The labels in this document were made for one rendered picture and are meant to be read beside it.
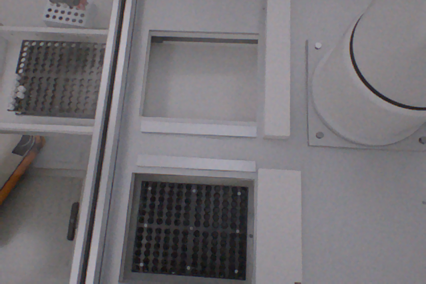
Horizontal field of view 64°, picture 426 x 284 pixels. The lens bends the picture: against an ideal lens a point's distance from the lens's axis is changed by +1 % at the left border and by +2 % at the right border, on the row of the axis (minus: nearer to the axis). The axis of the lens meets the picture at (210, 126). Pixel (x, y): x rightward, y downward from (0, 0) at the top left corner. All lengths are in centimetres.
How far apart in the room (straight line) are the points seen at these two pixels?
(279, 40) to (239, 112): 20
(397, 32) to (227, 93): 46
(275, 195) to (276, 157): 8
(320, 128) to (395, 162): 15
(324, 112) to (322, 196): 16
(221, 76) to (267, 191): 33
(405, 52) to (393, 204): 35
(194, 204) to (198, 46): 40
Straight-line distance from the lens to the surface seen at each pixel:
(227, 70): 85
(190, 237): 71
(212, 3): 80
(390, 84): 52
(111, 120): 68
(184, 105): 83
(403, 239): 73
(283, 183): 66
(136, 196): 80
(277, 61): 70
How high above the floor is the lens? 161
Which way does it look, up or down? 75 degrees down
